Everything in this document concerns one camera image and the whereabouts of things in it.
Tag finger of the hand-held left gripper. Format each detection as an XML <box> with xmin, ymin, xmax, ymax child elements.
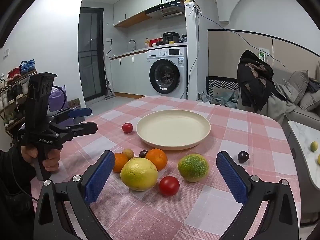
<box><xmin>49</xmin><ymin>121</ymin><xmax>98</xmax><ymax>142</ymax></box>
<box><xmin>46</xmin><ymin>107</ymin><xmax>92</xmax><ymax>121</ymax></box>

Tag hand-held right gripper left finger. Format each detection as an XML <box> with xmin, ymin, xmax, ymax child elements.
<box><xmin>34</xmin><ymin>150</ymin><xmax>116</xmax><ymax>240</ymax></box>

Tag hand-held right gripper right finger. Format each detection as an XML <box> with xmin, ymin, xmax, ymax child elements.
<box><xmin>216</xmin><ymin>151</ymin><xmax>299</xmax><ymax>240</ymax></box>

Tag orange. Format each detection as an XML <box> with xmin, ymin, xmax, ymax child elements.
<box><xmin>112</xmin><ymin>153</ymin><xmax>129</xmax><ymax>173</ymax></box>
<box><xmin>145</xmin><ymin>148</ymin><xmax>168</xmax><ymax>172</ymax></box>

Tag green yellow lemon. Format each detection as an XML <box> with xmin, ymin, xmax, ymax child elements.
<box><xmin>178</xmin><ymin>154</ymin><xmax>209</xmax><ymax>182</ymax></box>

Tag large yellow lemon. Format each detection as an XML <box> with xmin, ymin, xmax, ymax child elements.
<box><xmin>120</xmin><ymin>157</ymin><xmax>158</xmax><ymax>191</ymax></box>

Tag large red tomato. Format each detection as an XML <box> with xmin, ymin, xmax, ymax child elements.
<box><xmin>159</xmin><ymin>176</ymin><xmax>180</xmax><ymax>196</ymax></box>

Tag cream round plate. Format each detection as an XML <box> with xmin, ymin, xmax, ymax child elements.
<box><xmin>136</xmin><ymin>109</ymin><xmax>211</xmax><ymax>151</ymax></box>

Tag person's left forearm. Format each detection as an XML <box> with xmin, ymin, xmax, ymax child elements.
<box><xmin>0</xmin><ymin>146</ymin><xmax>38</xmax><ymax>240</ymax></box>

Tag person's left hand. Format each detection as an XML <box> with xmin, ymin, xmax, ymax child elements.
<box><xmin>20</xmin><ymin>145</ymin><xmax>61</xmax><ymax>173</ymax></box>

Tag purple bag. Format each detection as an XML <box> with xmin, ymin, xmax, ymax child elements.
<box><xmin>48</xmin><ymin>85</ymin><xmax>68</xmax><ymax>113</ymax></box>

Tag wooden shoe rack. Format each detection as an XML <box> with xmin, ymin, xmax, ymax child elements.
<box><xmin>0</xmin><ymin>70</ymin><xmax>38</xmax><ymax>138</ymax></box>

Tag floor mop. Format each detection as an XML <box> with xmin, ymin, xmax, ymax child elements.
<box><xmin>104</xmin><ymin>44</ymin><xmax>116</xmax><ymax>100</ymax></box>

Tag red shoes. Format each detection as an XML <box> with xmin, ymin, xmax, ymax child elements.
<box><xmin>7</xmin><ymin>67</ymin><xmax>22</xmax><ymax>80</ymax></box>

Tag blue shoes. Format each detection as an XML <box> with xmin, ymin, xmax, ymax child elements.
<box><xmin>20</xmin><ymin>60</ymin><xmax>35</xmax><ymax>73</ymax></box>

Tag pink checked tablecloth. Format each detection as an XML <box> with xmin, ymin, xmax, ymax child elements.
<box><xmin>50</xmin><ymin>95</ymin><xmax>302</xmax><ymax>240</ymax></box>

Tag dark glass door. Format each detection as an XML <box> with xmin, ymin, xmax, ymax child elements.
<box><xmin>78</xmin><ymin>7</ymin><xmax>105</xmax><ymax>103</ymax></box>

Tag white kitchen counter cabinet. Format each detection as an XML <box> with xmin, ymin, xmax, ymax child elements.
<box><xmin>110</xmin><ymin>49</ymin><xmax>148</xmax><ymax>97</ymax></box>

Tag teal cloth pile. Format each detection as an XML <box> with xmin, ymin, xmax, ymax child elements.
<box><xmin>199</xmin><ymin>89</ymin><xmax>238</xmax><ymax>108</ymax></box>

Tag marble side table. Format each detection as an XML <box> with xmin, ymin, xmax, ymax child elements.
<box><xmin>287</xmin><ymin>120</ymin><xmax>320</xmax><ymax>195</ymax></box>

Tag grey hooded garment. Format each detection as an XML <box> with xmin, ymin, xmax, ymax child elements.
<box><xmin>268</xmin><ymin>82</ymin><xmax>300</xmax><ymax>126</ymax></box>

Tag grey sofa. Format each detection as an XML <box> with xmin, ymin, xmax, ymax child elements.
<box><xmin>270</xmin><ymin>61</ymin><xmax>320</xmax><ymax>137</ymax></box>

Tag black white patterned bag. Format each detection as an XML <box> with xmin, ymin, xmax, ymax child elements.
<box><xmin>206</xmin><ymin>76</ymin><xmax>240</xmax><ymax>105</ymax></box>

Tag black jacket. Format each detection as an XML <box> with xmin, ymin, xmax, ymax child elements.
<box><xmin>237</xmin><ymin>50</ymin><xmax>275</xmax><ymax>113</ymax></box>

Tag white washing machine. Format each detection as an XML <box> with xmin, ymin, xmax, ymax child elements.
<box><xmin>146</xmin><ymin>46</ymin><xmax>188</xmax><ymax>99</ymax></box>

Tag small grey cushion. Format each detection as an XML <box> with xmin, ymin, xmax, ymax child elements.
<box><xmin>299</xmin><ymin>90</ymin><xmax>320</xmax><ymax>112</ymax></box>

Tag large grey cushion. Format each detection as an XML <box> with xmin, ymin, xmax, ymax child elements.
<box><xmin>287</xmin><ymin>70</ymin><xmax>309</xmax><ymax>105</ymax></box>

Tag black rice cooker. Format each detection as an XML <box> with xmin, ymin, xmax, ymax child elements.
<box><xmin>163</xmin><ymin>32</ymin><xmax>179</xmax><ymax>43</ymax></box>

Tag dark clothing on sofa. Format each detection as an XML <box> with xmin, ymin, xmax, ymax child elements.
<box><xmin>307</xmin><ymin>77</ymin><xmax>320</xmax><ymax>93</ymax></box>

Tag white upper cabinets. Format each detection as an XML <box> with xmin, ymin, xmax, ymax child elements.
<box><xmin>113</xmin><ymin>0</ymin><xmax>192</xmax><ymax>28</ymax></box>

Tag range hood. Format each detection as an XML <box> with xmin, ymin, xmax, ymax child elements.
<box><xmin>145</xmin><ymin>0</ymin><xmax>185</xmax><ymax>20</ymax></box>

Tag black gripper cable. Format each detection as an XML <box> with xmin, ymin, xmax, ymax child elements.
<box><xmin>51</xmin><ymin>86</ymin><xmax>68</xmax><ymax>110</ymax></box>

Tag wall outlet with green plug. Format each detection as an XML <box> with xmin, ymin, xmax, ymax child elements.
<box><xmin>257</xmin><ymin>47</ymin><xmax>271</xmax><ymax>62</ymax></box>

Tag dark wall cable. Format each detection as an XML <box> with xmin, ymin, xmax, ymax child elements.
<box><xmin>185</xmin><ymin>4</ymin><xmax>284</xmax><ymax>65</ymax></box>

